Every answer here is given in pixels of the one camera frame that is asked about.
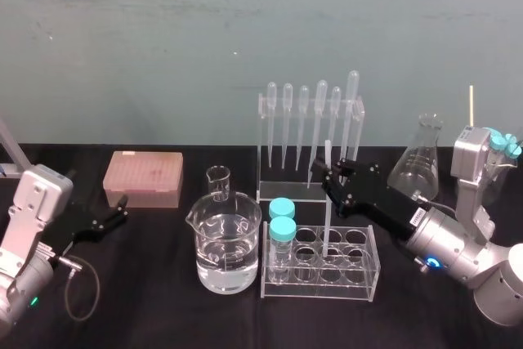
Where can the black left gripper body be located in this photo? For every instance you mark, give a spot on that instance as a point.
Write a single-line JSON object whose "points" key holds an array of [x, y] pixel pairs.
{"points": [[71, 222]]}

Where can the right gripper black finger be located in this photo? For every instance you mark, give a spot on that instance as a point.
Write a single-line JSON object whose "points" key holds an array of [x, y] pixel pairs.
{"points": [[337, 198], [341, 169]]}

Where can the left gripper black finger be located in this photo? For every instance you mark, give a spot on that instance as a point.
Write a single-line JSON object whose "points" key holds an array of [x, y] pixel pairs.
{"points": [[117, 206], [104, 231]]}

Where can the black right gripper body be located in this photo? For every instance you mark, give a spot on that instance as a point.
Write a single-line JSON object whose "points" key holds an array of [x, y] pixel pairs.
{"points": [[376, 193]]}

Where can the clear glass stirring rod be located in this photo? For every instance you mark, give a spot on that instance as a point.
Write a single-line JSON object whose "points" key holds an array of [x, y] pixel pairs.
{"points": [[327, 226]]}

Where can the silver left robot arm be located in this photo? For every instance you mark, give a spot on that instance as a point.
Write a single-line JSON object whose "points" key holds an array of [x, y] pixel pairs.
{"points": [[28, 210]]}

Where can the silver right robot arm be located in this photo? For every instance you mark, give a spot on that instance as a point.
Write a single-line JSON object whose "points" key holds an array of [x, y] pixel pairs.
{"points": [[457, 242]]}

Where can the pink pipette tip box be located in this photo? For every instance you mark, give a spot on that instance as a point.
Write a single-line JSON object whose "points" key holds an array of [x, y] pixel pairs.
{"points": [[143, 177]]}

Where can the clear glass conical flask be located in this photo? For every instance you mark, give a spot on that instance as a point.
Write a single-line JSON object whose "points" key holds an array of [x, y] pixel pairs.
{"points": [[417, 165]]}

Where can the clear acrylic pipette stand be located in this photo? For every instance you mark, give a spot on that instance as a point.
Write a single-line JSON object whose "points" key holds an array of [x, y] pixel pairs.
{"points": [[286, 191]]}

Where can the clear vial with blue cap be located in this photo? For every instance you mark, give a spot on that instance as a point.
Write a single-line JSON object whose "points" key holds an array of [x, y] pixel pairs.
{"points": [[282, 230], [282, 207]]}

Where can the clear acrylic test tube rack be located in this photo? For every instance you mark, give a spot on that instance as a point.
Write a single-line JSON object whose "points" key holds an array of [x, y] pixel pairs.
{"points": [[359, 279]]}

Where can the grey metal stand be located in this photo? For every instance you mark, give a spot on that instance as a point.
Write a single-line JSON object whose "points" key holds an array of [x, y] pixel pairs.
{"points": [[12, 148]]}

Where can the black table cloth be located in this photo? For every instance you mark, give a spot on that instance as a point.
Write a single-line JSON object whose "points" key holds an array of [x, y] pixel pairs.
{"points": [[163, 308]]}

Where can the small empty glass beaker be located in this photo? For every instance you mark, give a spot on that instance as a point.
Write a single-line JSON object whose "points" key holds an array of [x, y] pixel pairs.
{"points": [[217, 183]]}

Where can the large glass beaker with water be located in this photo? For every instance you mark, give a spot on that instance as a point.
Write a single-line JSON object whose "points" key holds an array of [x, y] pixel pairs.
{"points": [[224, 251]]}

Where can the thin pale wooden stick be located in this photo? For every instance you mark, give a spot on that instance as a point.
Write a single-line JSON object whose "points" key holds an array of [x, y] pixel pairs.
{"points": [[471, 106]]}

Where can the clear bottle with blue cap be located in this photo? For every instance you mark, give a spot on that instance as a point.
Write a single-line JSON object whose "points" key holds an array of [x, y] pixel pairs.
{"points": [[511, 145], [497, 144]]}

